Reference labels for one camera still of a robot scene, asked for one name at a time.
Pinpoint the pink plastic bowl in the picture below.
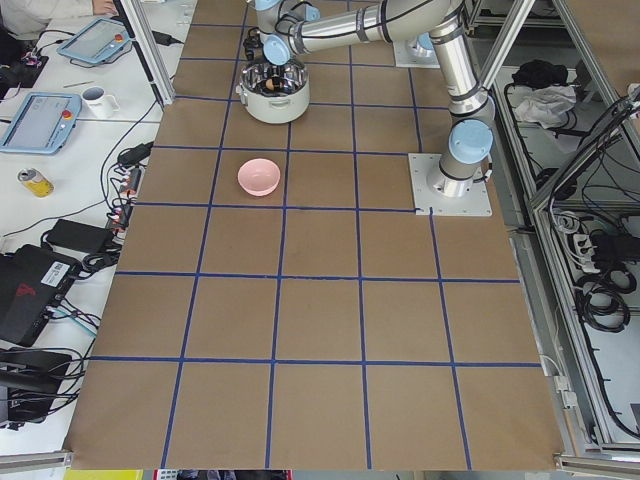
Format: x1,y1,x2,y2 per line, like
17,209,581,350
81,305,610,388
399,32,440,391
237,158,281,197

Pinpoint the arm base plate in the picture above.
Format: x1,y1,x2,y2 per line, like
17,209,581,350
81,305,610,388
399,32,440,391
393,33,440,69
408,153,493,217

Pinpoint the yellow drink can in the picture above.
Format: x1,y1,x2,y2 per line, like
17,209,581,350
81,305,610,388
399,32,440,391
17,168,54,198

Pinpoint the black power adapter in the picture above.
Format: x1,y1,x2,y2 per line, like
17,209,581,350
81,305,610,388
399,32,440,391
152,30,182,46

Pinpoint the far blue teach pendant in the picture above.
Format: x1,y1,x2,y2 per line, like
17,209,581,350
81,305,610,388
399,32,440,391
57,18,132,66

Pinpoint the black mini computer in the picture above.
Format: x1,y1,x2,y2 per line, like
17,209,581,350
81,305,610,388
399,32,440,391
1,244,81,347

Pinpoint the aluminium frame post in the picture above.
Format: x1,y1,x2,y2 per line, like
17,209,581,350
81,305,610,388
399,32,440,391
114,0,175,109

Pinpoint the near blue teach pendant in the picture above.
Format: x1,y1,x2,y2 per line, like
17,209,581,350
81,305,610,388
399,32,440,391
1,92,82,155

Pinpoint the black power brick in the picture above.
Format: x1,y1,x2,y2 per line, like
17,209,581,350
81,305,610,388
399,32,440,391
41,219,114,254

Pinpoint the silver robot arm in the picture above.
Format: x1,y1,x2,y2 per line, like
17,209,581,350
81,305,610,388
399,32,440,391
251,0,493,198

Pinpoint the pale green cooking pot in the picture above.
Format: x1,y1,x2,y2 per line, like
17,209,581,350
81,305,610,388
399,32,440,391
236,59,310,124

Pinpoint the white mug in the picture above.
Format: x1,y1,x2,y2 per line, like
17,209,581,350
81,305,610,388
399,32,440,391
81,86,120,119

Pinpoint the white cloth pile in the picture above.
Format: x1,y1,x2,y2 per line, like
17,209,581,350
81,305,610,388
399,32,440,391
514,86,577,129

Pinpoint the black cloth pile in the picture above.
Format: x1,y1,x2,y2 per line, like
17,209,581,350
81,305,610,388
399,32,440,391
512,59,568,89

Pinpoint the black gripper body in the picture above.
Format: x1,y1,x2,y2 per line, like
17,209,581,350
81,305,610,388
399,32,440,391
267,64,288,83

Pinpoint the blue teach pendant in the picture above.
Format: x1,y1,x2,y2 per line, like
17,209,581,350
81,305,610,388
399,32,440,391
1,92,82,155
57,18,132,66

